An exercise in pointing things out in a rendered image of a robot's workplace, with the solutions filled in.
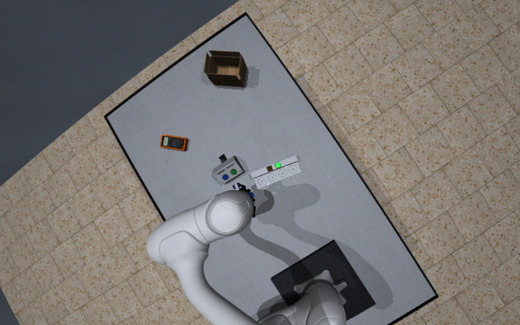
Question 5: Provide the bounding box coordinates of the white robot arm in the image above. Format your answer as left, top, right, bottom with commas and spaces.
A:
146, 190, 347, 325

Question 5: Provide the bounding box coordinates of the orange digital multimeter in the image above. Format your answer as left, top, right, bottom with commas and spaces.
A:
160, 135, 188, 151

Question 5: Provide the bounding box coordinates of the small open brown cardboard box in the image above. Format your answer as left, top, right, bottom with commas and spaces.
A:
204, 50, 247, 87

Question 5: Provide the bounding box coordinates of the grey key housing with blue and green buttons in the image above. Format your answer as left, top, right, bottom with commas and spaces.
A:
213, 154, 245, 185

